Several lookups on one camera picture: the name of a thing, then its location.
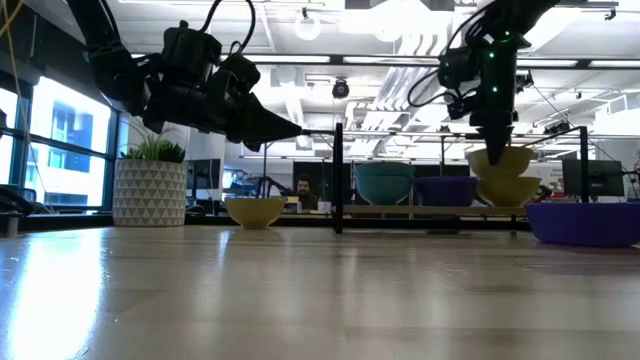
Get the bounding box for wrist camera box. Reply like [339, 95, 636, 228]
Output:
[437, 46, 482, 90]
[208, 53, 262, 109]

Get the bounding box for green plant in patterned pot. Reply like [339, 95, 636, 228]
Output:
[112, 119, 189, 228]

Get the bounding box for wide purple bowl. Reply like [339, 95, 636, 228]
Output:
[524, 202, 640, 249]

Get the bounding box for purple mini bowl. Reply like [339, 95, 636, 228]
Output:
[414, 175, 480, 208]

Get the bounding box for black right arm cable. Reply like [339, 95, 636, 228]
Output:
[407, 9, 482, 109]

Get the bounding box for round white ring lamp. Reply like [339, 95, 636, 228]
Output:
[293, 7, 322, 42]

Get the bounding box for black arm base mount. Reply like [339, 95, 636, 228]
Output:
[0, 183, 44, 237]

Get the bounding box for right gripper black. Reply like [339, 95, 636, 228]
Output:
[469, 34, 519, 167]

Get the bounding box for long ceiling light strip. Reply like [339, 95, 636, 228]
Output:
[242, 52, 640, 70]

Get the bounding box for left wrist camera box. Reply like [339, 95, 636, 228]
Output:
[208, 53, 262, 109]

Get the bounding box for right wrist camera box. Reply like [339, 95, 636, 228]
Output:
[437, 46, 482, 90]

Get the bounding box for wide dark desk monitor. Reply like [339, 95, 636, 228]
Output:
[561, 158, 626, 198]

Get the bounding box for large dark-framed window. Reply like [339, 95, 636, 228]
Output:
[0, 74, 121, 211]

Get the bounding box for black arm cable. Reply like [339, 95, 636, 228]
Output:
[199, 0, 258, 59]
[407, 9, 482, 109]

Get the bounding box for dark monitor on stand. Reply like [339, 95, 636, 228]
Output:
[186, 158, 223, 201]

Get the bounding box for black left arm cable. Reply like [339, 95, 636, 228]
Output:
[199, 0, 258, 59]

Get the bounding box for black-framed wooden shelf rack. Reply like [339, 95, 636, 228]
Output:
[332, 122, 590, 236]

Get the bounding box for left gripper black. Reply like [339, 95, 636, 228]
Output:
[142, 84, 304, 153]

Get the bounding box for person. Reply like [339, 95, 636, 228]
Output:
[294, 175, 321, 211]

